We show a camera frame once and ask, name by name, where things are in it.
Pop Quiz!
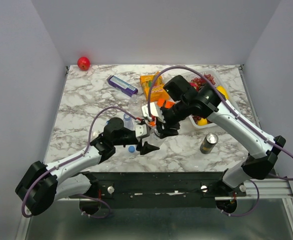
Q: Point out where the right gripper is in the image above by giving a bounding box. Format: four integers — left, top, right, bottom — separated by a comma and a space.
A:
154, 99, 190, 140

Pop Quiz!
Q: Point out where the silver metal jar lid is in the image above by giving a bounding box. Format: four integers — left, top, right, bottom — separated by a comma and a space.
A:
153, 128, 161, 138

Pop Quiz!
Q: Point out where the clear wide-mouth plastic jar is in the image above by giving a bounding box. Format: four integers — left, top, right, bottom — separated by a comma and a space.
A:
147, 127, 165, 148

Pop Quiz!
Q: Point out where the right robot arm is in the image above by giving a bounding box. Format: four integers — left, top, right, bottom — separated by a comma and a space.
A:
162, 75, 286, 196

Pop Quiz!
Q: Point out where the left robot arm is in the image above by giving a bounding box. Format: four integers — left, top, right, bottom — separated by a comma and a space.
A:
15, 117, 159, 218

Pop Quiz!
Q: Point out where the plain blue bottle cap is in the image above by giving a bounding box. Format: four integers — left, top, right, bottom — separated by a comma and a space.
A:
128, 146, 135, 153

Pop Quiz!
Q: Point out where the blue tinted plastic bottle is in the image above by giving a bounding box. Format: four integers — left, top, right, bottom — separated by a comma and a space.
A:
123, 113, 135, 131

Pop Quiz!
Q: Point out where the clear crushed plastic bottle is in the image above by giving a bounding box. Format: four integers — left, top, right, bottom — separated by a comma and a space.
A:
128, 94, 143, 118

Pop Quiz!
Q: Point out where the orange razor box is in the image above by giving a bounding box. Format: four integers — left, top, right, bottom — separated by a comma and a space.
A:
149, 98, 175, 127

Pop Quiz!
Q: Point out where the dark purple grape bunch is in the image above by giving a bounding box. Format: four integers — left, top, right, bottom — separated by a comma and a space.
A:
192, 115, 202, 124

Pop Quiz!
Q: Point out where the orange yellow snack pack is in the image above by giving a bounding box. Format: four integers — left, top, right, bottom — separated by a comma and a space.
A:
139, 70, 170, 104

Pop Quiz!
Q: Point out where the yellow lemon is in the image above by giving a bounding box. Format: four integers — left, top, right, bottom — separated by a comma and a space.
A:
196, 118, 208, 126

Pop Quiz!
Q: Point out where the black drink can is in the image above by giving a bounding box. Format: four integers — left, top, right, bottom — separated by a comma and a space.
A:
199, 132, 219, 154

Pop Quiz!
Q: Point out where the purple rectangular box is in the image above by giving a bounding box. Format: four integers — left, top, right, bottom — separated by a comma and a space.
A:
106, 75, 138, 97

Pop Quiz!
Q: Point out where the red grape bunch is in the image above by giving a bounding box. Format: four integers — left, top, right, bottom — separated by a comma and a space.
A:
191, 74, 216, 87

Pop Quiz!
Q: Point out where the yellow mango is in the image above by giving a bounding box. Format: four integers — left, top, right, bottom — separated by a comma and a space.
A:
216, 85, 229, 100

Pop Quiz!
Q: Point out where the white plastic basket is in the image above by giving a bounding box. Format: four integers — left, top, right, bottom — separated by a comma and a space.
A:
188, 68, 240, 130

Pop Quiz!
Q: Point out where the red apple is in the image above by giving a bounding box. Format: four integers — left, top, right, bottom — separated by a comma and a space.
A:
77, 56, 91, 71

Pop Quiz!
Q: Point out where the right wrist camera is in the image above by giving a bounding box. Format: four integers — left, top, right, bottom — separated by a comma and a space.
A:
141, 102, 165, 123

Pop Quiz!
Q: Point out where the black base frame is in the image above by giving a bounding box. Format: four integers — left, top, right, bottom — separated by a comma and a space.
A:
83, 171, 246, 209

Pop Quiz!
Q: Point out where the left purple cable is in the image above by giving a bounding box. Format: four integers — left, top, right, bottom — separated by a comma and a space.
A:
20, 106, 141, 218

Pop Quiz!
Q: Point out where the purple cable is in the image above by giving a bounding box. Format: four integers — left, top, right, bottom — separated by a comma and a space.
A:
147, 65, 293, 181
20, 106, 141, 218

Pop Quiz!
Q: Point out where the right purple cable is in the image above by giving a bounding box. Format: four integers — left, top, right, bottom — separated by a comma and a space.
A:
147, 65, 293, 181

